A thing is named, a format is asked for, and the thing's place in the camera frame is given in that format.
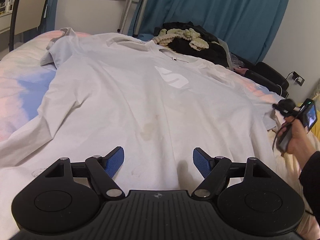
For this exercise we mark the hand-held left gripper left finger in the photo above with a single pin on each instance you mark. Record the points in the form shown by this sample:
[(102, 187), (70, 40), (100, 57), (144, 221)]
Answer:
[(115, 161)]

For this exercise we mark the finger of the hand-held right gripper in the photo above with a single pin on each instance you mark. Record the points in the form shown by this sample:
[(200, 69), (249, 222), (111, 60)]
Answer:
[(285, 105)]

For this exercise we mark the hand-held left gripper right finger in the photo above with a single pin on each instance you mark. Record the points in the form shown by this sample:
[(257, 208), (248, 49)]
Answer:
[(202, 162)]

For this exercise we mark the white t-shirt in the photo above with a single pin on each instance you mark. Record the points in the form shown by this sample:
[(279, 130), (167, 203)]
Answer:
[(125, 92)]

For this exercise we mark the pile of black clothes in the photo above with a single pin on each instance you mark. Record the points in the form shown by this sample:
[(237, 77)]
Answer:
[(205, 52)]

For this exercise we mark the person's right hand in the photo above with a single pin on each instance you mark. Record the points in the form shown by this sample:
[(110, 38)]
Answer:
[(302, 142)]

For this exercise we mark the black sofa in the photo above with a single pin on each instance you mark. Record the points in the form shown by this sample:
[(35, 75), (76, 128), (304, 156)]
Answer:
[(265, 72)]

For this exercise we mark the pink cloth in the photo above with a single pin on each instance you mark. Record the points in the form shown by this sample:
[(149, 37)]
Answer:
[(240, 71)]

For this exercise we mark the sheer grey cloth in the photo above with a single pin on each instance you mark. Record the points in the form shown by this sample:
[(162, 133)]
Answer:
[(231, 55)]

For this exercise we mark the wide blue curtain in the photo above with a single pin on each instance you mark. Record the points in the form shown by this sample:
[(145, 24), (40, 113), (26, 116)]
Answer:
[(225, 10)]

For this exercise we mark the bed with pastel sheet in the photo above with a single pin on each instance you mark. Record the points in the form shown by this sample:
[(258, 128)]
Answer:
[(20, 87)]

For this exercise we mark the cream fuzzy garment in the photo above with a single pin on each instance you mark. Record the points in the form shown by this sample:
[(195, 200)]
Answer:
[(172, 36)]

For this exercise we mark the garment steamer stand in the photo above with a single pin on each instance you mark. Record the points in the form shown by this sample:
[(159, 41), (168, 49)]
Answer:
[(142, 12)]

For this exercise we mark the narrow blue curtain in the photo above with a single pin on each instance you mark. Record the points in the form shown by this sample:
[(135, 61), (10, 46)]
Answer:
[(53, 5)]

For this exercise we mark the white dressing table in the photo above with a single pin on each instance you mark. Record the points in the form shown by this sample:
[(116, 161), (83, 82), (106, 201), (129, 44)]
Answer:
[(5, 21)]

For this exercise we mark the wall socket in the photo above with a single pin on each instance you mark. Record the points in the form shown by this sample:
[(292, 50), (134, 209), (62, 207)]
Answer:
[(299, 80)]

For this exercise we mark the white chair with black frame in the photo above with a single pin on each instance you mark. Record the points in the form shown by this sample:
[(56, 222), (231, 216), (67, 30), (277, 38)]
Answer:
[(32, 10)]

